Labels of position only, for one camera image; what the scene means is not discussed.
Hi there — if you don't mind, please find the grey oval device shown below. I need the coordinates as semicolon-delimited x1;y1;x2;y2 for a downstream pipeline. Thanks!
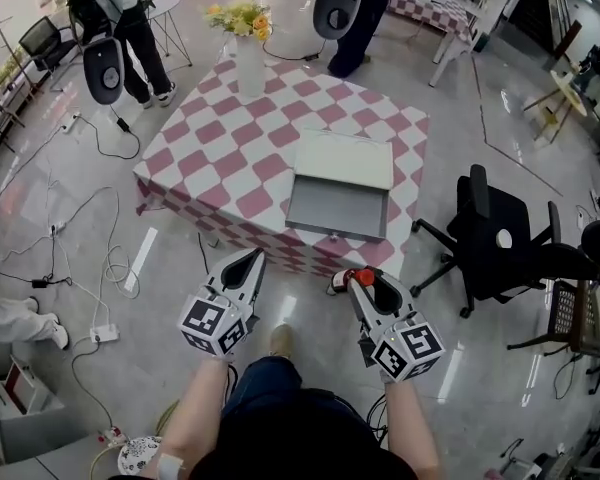
312;0;364;43
81;36;127;107

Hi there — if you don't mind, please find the wooden coat rack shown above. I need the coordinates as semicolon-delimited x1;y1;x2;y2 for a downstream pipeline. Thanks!
0;6;37;105

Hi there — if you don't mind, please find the black floor cable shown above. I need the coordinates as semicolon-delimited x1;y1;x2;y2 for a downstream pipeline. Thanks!
77;105;142;162

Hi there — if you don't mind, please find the white wrist patch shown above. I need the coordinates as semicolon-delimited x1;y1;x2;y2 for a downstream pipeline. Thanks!
156;451;187;480

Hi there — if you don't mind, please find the pink checkered tablecloth table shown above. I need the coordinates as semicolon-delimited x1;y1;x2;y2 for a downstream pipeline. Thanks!
131;56;432;280

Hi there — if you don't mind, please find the person's beige shoe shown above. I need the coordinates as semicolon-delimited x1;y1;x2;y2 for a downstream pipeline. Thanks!
269;323;296;360

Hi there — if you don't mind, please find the white flat floor strip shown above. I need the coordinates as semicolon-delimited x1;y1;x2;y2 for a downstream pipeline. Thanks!
123;226;160;292

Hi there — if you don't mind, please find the small dark bottle red cap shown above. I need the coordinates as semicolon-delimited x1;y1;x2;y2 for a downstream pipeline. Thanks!
327;266;379;298

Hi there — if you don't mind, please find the grey cabinet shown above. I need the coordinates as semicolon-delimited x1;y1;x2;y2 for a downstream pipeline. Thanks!
0;406;111;480

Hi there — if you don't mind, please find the black mesh office chair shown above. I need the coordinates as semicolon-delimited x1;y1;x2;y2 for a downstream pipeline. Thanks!
18;15;82;93

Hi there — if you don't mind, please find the floral patterned fabric pouch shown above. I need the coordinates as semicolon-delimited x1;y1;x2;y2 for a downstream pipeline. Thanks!
116;434;164;475

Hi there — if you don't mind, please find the white tall vase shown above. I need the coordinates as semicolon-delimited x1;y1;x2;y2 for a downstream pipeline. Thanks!
234;34;267;99

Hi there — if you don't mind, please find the small pink checkered table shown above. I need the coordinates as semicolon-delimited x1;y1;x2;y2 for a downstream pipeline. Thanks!
385;0;475;88

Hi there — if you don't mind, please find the white coiled cable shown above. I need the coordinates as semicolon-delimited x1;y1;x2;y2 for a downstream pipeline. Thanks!
102;187;142;300

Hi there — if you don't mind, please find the red and white power strip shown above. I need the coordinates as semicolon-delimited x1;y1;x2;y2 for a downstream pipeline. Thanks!
96;426;130;450

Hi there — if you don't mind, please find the yellow flower bouquet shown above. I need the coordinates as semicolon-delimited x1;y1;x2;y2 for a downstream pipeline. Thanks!
201;0;275;45

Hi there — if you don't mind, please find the white round side table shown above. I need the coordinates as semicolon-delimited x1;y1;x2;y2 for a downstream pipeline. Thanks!
138;0;195;70

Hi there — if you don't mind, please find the person's right forearm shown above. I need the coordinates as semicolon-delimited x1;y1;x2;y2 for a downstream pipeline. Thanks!
381;378;442;480

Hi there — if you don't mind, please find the person's blue jeans leg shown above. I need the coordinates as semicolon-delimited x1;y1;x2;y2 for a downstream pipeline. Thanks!
219;355;334;422

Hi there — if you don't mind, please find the white and red open box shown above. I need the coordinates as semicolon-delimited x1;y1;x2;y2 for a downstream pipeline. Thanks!
0;354;67;422

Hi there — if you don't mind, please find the person's left forearm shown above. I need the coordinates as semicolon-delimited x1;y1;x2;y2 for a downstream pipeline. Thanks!
152;356;232;480

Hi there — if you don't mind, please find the person's black shirt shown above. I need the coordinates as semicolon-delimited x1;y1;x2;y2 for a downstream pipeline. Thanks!
187;387;424;480

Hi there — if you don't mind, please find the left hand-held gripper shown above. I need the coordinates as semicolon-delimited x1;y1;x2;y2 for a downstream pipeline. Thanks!
178;247;268;358

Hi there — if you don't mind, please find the dark rattan wooden chair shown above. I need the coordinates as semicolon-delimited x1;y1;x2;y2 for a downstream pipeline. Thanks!
506;276;600;358

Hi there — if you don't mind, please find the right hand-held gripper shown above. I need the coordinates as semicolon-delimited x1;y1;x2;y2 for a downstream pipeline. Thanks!
348;268;447;383

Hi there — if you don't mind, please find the black swivel office chair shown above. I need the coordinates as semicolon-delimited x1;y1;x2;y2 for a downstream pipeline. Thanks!
409;163;600;320

